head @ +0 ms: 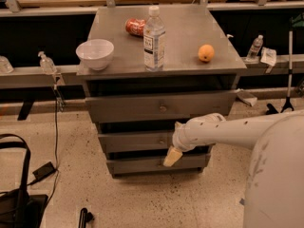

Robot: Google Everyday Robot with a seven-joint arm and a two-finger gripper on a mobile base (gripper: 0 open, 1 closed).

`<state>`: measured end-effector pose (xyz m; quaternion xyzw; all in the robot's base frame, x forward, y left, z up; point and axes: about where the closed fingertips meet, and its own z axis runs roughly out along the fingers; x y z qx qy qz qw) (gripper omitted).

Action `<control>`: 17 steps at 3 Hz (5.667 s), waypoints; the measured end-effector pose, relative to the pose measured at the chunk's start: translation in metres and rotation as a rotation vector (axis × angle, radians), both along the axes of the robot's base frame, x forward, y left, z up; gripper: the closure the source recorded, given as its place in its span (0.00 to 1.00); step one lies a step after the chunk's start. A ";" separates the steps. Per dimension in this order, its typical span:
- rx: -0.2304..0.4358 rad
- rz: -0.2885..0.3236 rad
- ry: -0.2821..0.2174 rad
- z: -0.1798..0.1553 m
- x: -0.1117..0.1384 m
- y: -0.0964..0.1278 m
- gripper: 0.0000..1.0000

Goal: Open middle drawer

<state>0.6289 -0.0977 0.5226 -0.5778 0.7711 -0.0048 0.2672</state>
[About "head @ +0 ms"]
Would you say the grey drawer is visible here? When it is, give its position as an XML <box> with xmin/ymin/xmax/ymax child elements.
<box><xmin>85</xmin><ymin>90</ymin><xmax>236</xmax><ymax>123</ymax></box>
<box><xmin>97</xmin><ymin>126</ymin><xmax>222</xmax><ymax>154</ymax></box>
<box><xmin>106</xmin><ymin>154</ymin><xmax>211</xmax><ymax>175</ymax></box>

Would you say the black power cable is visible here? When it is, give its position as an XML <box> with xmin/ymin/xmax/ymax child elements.
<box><xmin>27</xmin><ymin>87</ymin><xmax>65</xmax><ymax>207</ymax></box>

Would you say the black power adapter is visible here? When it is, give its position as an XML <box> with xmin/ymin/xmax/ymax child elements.
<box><xmin>32</xmin><ymin>161</ymin><xmax>56</xmax><ymax>181</ymax></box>

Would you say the white bowl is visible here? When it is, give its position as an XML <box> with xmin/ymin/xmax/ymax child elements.
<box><xmin>76</xmin><ymin>39</ymin><xmax>114</xmax><ymax>70</ymax></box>

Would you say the grey box on floor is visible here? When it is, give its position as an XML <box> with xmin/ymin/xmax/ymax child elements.
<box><xmin>237</xmin><ymin>89</ymin><xmax>257</xmax><ymax>106</ymax></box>

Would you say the grey bottom drawer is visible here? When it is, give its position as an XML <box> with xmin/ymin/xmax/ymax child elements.
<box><xmin>106</xmin><ymin>154</ymin><xmax>211</xmax><ymax>175</ymax></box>

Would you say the clear sanitizer pump bottle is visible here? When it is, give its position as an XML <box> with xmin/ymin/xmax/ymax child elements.
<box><xmin>38</xmin><ymin>51</ymin><xmax>57</xmax><ymax>75</ymax></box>

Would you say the white crumpled packet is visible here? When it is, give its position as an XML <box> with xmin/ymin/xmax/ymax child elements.
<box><xmin>260</xmin><ymin>47</ymin><xmax>276</xmax><ymax>67</ymax></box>

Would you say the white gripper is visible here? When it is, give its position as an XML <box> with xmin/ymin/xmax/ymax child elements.
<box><xmin>163</xmin><ymin>122</ymin><xmax>196</xmax><ymax>167</ymax></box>

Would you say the red soda can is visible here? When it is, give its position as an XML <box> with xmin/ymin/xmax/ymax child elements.
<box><xmin>125</xmin><ymin>18</ymin><xmax>145</xmax><ymax>37</ymax></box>

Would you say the clear water bottle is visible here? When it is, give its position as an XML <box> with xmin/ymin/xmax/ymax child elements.
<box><xmin>143</xmin><ymin>6</ymin><xmax>165</xmax><ymax>71</ymax></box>

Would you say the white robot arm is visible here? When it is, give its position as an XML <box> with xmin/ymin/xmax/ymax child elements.
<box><xmin>163</xmin><ymin>110</ymin><xmax>304</xmax><ymax>228</ymax></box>

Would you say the grey drawer cabinet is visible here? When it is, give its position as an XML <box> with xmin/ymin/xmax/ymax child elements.
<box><xmin>78</xmin><ymin>5</ymin><xmax>245</xmax><ymax>161</ymax></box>

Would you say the clear container at left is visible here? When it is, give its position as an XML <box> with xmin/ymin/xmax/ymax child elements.
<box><xmin>0</xmin><ymin>56</ymin><xmax>13</xmax><ymax>73</ymax></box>

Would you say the small background water bottle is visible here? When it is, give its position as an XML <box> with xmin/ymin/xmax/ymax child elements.
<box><xmin>246</xmin><ymin>35</ymin><xmax>263</xmax><ymax>62</ymax></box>

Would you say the grey top drawer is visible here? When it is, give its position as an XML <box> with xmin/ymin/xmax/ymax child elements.
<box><xmin>85</xmin><ymin>90</ymin><xmax>236</xmax><ymax>123</ymax></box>

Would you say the black stand base leg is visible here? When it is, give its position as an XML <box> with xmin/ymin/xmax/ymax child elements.
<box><xmin>266</xmin><ymin>104</ymin><xmax>278</xmax><ymax>115</ymax></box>

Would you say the black bag with strap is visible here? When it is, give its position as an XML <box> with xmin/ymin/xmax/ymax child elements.
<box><xmin>0</xmin><ymin>134</ymin><xmax>48</xmax><ymax>228</ymax></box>

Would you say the black white stand pole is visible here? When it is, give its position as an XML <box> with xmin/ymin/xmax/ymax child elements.
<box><xmin>281</xmin><ymin>12</ymin><xmax>304</xmax><ymax>113</ymax></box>

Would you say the orange fruit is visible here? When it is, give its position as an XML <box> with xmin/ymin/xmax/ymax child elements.
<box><xmin>198</xmin><ymin>45</ymin><xmax>215</xmax><ymax>63</ymax></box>

